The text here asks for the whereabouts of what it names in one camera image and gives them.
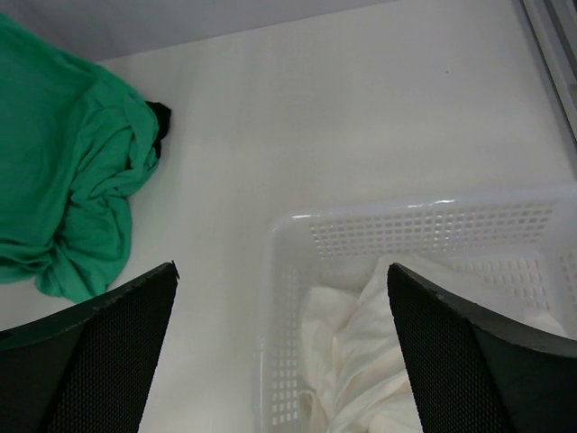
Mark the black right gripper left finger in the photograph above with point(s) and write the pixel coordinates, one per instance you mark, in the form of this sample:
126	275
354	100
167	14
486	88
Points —
88	368

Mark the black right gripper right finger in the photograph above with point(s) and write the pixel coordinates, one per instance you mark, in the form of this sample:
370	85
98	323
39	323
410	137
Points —
474	370

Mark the white tank top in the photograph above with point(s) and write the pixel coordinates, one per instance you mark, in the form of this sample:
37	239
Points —
351	360

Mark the green shirt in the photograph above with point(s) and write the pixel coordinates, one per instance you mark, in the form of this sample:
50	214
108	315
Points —
76	143

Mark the black garment on hanger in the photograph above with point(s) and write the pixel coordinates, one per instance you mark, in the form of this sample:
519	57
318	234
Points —
163	116

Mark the white perforated plastic basket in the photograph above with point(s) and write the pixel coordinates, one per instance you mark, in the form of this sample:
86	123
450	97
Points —
522	242

